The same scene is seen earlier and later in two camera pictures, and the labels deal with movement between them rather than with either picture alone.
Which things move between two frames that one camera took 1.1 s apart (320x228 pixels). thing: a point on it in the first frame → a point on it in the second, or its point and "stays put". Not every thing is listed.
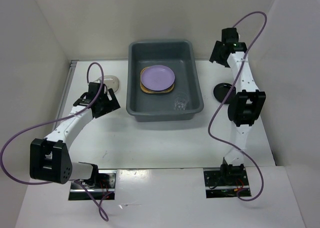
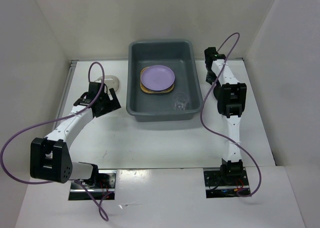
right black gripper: [215, 56] → [210, 79]
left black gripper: [112, 104] stays put
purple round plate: [157, 78] stays put
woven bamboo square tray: [148, 91] stays put
